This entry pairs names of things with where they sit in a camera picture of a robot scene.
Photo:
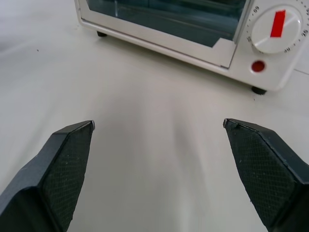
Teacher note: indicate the white timer knob red tape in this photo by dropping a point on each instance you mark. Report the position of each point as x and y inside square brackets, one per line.
[277, 30]

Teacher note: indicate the glass oven door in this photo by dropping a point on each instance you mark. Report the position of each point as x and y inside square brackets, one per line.
[169, 26]

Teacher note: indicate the white toaster oven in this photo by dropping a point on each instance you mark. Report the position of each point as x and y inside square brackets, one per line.
[241, 70]

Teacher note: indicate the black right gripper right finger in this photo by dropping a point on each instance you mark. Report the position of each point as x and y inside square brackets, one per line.
[265, 174]

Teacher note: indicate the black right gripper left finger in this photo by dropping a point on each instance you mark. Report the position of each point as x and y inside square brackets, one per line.
[55, 174]

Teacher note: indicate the red indicator light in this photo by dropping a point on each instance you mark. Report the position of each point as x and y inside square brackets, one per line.
[257, 66]

